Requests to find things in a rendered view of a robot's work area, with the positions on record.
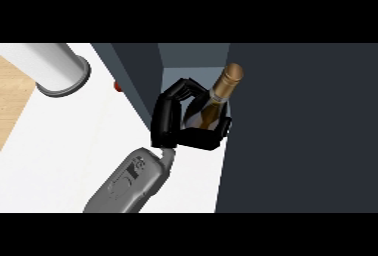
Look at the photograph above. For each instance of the white cylinder with grey rim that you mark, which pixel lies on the white cylinder with grey rim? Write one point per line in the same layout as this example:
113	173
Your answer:
39	63

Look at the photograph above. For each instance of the small red object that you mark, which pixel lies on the small red object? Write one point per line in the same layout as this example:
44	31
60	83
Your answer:
117	86

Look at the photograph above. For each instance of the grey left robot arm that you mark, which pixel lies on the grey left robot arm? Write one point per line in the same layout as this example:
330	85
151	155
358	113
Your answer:
128	186

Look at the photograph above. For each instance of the dark grey cabinet door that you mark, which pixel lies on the dark grey cabinet door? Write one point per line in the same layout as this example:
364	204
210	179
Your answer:
301	133

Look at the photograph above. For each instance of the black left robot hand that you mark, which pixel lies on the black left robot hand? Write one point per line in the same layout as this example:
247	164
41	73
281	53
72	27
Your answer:
163	120

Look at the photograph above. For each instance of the dark grey cabinet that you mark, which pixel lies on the dark grey cabinet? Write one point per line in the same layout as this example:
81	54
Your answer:
141	66

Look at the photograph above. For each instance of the gold-topped wine bottle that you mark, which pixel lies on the gold-topped wine bottle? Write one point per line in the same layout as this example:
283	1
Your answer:
227	83

